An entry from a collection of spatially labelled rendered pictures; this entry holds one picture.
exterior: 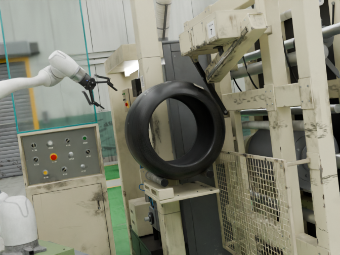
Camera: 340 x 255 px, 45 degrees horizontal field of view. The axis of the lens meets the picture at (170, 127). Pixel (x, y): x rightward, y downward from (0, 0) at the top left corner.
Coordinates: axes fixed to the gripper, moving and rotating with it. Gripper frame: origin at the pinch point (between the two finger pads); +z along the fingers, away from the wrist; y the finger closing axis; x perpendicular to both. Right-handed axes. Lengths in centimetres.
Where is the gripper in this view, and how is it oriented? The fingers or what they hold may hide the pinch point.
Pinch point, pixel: (109, 98)
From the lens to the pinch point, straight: 248.1
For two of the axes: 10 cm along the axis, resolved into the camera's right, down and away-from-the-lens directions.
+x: 4.4, 1.2, -8.9
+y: -5.5, 8.2, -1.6
